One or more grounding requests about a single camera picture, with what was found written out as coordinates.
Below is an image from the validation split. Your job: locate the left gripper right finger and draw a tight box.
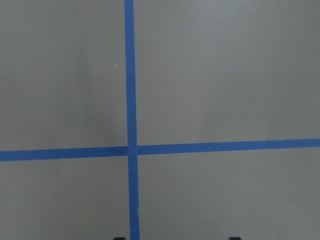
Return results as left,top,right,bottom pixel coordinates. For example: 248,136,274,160
228,236,242,240

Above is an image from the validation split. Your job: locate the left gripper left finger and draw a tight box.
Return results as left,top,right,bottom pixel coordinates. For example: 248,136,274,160
113,236,125,240

